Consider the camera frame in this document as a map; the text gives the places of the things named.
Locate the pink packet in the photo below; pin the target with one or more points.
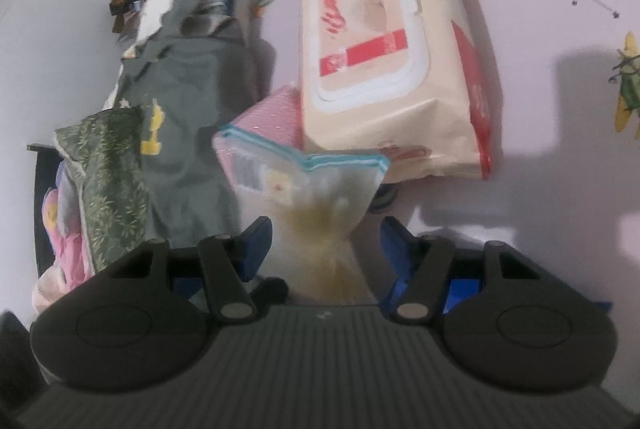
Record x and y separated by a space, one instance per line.
275 109

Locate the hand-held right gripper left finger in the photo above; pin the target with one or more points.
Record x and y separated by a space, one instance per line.
255 243

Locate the black frame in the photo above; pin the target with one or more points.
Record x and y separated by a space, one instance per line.
42 189

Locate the peach wet wipes pack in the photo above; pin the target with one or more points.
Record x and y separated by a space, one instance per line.
380 59

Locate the clear zip bag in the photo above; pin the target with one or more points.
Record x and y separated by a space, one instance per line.
320 209

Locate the pink blanket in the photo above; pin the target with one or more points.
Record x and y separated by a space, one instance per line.
65 254

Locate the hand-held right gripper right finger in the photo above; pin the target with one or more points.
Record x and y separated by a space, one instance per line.
395 243

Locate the green patterned pillow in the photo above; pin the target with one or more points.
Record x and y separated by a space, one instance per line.
110 179

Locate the grey blanket with yellow prints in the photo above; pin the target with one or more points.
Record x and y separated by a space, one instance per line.
190 109

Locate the brown patterned object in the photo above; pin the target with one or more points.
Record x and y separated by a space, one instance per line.
127 6

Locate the pink printed bed sheet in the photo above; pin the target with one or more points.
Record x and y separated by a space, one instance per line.
550 159

